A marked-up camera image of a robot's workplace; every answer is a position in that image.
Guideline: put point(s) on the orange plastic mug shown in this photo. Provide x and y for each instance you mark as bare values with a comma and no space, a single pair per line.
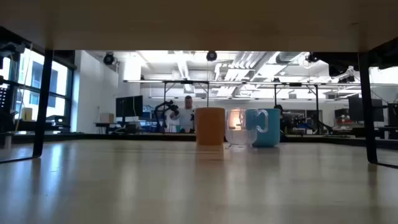
210,127

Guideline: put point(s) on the blue mug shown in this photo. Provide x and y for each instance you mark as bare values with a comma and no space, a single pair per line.
272,130

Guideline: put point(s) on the black background robot arm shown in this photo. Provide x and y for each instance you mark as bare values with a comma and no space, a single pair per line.
172,109

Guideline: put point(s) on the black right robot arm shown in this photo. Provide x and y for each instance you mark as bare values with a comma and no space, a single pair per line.
335,57

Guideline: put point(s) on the clear glass mug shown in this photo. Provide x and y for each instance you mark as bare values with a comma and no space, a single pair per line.
237,137

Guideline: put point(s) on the black computer monitor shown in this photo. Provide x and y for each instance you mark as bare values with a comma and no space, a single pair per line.
354,109
129,106

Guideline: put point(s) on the teal object at table edge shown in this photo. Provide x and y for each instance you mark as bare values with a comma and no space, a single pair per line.
199,25

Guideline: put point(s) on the cardboard box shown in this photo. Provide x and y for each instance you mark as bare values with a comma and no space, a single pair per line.
107,118

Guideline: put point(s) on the dark office desk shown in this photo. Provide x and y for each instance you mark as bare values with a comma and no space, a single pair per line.
105,124

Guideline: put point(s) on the yellow box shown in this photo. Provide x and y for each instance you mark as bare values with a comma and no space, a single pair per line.
26,114

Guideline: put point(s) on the black round ceiling camera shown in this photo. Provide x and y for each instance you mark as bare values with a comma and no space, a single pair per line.
211,56
311,58
109,59

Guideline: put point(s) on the black table frame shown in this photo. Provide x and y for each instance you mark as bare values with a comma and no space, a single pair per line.
93,136

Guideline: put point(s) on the window with black frame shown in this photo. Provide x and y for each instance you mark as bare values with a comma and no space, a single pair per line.
59,81

